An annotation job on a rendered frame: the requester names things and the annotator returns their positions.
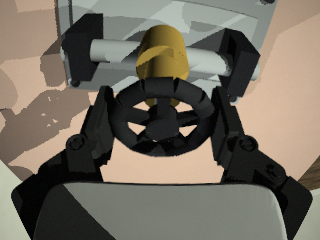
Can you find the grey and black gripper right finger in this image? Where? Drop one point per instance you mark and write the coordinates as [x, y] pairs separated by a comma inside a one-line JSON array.
[[237, 152]]

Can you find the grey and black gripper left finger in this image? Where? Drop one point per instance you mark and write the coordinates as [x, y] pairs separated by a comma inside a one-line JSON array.
[[85, 153]]

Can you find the grey metal base plate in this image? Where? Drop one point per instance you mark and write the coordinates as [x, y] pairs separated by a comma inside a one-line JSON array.
[[120, 79]]

